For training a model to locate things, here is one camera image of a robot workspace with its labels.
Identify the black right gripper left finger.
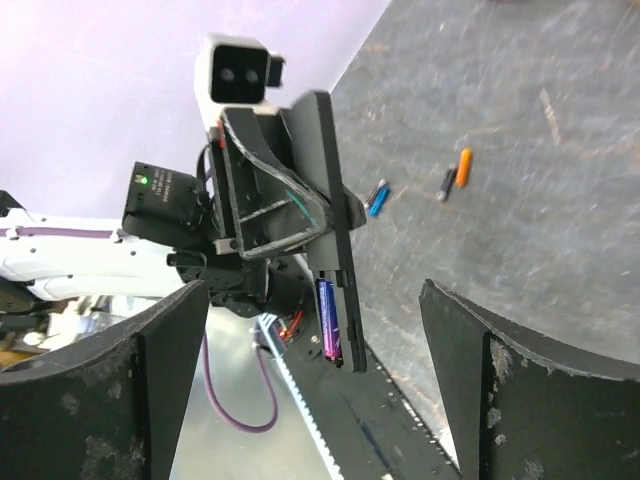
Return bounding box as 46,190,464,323
1,281,208,479

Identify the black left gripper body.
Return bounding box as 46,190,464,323
167,140,310,319

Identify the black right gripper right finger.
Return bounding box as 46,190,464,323
420,280,639,479

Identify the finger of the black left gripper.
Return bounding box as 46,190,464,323
221,107,331,260
343,185,365,231

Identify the purple blue battery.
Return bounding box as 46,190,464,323
316,279,342,363

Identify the black remote control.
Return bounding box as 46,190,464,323
286,91,367,373

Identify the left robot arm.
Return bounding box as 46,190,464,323
1,92,366,328

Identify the blue silver battery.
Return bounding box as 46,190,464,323
365,179,390,217

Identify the grey battery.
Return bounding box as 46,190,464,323
436,167,457,203

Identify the orange battery near centre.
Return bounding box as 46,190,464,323
454,147,473,188

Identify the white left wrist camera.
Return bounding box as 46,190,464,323
194,34,286,132

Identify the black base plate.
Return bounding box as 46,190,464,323
284,314,461,480

